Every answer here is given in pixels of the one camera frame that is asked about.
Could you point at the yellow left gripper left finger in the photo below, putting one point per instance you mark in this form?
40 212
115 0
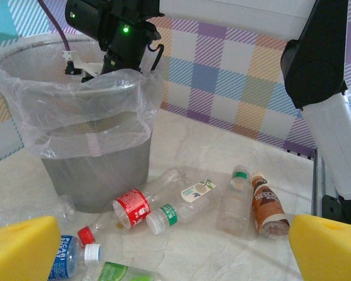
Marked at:
23 248

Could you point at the brown coffee label bottle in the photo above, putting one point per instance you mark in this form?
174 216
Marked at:
266 205

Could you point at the green lime label bottle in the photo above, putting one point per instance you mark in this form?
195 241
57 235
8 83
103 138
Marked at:
117 272

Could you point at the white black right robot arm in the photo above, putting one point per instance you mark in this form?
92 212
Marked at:
333 131

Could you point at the clear plastic bin liner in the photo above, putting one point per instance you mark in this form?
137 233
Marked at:
76 117

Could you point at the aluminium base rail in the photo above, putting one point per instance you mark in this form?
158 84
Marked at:
317 181

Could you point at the grey metal mesh bin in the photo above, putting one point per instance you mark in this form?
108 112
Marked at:
99 175

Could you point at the crushed clear plastic bottle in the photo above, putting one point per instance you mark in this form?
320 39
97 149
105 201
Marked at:
65 207

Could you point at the red cap clear bottle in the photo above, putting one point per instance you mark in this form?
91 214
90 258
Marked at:
85 234

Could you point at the clear bottle green neck band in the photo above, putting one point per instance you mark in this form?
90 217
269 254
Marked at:
235 205

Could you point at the blue Pocari label bottle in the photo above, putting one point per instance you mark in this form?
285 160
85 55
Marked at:
65 257

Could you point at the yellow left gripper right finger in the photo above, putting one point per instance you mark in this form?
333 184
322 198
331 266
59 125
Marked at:
327 251

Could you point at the red label clear bottle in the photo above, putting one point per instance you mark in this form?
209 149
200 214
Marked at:
131 206

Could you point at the leaf label white cap bottle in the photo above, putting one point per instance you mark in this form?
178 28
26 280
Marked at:
169 215

